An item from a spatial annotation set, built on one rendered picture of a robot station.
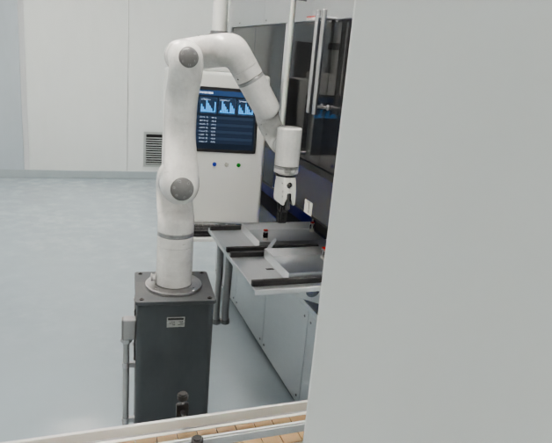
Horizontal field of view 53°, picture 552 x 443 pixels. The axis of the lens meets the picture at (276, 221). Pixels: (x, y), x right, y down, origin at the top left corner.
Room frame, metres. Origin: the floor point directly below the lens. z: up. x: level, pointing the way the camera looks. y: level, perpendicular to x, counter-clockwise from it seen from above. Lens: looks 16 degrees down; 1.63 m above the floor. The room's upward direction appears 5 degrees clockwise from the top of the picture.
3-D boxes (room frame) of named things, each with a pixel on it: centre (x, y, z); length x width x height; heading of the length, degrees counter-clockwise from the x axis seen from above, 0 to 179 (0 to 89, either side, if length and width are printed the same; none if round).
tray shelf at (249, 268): (2.14, -0.05, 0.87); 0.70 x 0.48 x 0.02; 21
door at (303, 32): (2.54, -0.08, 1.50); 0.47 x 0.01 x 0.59; 21
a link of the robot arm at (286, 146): (1.88, -0.02, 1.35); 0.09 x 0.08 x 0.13; 19
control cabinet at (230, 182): (2.78, 0.35, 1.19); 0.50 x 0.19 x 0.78; 104
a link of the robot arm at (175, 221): (1.79, 0.34, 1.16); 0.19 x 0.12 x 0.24; 19
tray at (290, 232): (2.33, -0.05, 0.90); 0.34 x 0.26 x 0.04; 111
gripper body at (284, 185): (1.87, -0.02, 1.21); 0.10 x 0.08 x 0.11; 21
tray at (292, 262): (2.01, -0.17, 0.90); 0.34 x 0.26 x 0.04; 112
